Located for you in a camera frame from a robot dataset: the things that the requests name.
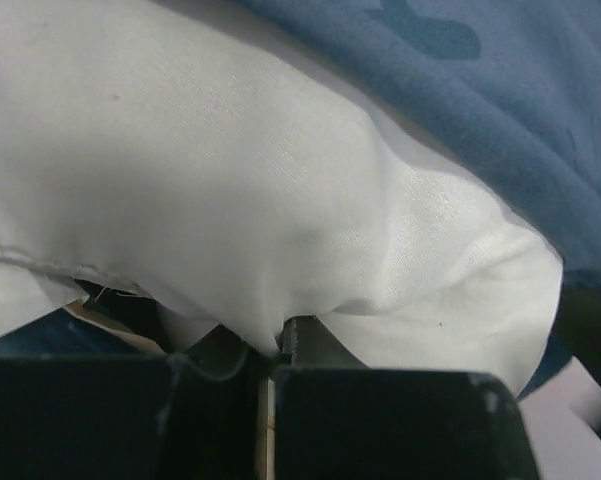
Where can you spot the white pillow insert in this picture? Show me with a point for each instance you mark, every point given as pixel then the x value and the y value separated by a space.
pixel 207 162

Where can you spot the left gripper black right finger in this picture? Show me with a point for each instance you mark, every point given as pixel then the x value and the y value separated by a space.
pixel 338 419

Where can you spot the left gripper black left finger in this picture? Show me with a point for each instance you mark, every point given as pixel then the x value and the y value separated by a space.
pixel 78 402

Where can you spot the blue cartoon letter pillowcase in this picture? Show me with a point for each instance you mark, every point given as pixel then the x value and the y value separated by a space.
pixel 512 89

